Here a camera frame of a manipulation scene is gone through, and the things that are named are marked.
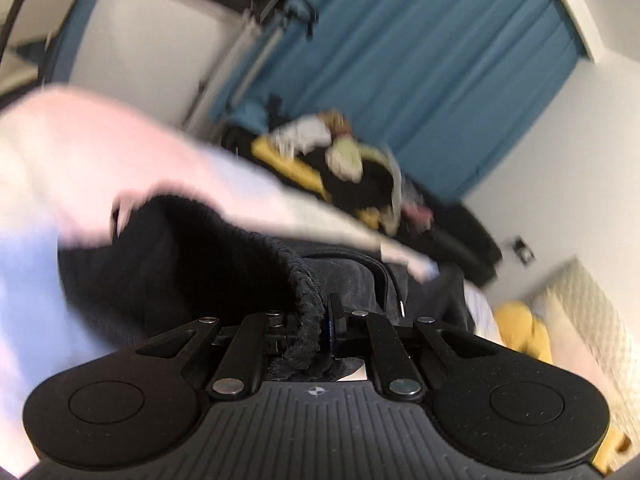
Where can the blue curtain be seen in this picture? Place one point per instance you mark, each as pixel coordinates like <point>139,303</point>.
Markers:
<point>425,60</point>

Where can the wall socket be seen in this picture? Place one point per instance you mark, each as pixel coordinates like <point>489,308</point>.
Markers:
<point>524,250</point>

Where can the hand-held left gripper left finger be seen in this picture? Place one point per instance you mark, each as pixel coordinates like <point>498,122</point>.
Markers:
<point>250,345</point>

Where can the yellow cushion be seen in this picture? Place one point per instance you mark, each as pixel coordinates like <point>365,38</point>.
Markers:
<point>525,330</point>

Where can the grey metal stand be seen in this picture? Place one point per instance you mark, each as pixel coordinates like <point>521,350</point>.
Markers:
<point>260,55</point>

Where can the pale pink white cloth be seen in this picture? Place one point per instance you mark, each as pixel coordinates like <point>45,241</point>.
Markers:
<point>75,160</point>

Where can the black garment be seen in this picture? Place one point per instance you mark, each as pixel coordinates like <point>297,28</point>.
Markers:
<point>200,260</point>

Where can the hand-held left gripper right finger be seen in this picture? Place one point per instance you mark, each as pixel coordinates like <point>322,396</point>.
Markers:
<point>332,325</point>

